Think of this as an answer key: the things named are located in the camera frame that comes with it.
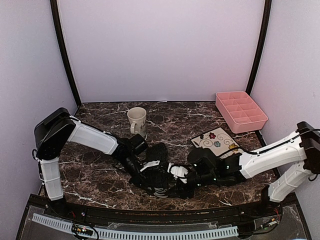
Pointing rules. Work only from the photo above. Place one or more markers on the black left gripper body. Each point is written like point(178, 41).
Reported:
point(141, 177)

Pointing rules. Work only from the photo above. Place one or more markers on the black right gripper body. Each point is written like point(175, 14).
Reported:
point(182, 189)

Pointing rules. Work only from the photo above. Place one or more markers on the black striped underwear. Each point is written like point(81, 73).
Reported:
point(159, 153)

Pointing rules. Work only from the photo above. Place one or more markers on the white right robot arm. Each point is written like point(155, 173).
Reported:
point(218, 160)

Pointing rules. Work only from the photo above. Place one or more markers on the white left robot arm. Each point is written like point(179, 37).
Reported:
point(59, 128)

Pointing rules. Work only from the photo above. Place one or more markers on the floral patterned square coaster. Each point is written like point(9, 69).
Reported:
point(218, 141)

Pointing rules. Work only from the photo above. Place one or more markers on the cream ceramic mug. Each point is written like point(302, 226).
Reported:
point(137, 117)

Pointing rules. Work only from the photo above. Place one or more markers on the pink divided organizer tray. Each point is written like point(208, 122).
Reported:
point(240, 111)

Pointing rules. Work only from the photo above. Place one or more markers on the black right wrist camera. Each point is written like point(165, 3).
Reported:
point(203, 160)

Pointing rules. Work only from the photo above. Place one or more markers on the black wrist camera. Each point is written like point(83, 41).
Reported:
point(203, 160)
point(138, 144)

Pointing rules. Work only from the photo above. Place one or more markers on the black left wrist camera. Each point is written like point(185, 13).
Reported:
point(138, 144)

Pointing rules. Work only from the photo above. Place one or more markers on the black table edge rail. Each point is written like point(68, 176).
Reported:
point(92, 212)

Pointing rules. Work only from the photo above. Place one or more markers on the white slotted cable duct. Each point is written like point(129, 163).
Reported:
point(126, 231)

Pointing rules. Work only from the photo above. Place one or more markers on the left circuit board with wires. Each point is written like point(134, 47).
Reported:
point(81, 231)

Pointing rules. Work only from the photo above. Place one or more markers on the circuit board with wires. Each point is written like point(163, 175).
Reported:
point(267, 224)
point(81, 231)

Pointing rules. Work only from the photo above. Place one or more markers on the right circuit board with wires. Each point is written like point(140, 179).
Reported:
point(267, 224)

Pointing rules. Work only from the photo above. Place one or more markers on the black left frame post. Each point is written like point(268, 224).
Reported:
point(63, 51)

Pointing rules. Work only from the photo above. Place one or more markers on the black frame post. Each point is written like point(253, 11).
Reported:
point(260, 46)
point(63, 51)

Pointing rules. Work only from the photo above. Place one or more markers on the black right frame post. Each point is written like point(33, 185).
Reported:
point(260, 46)

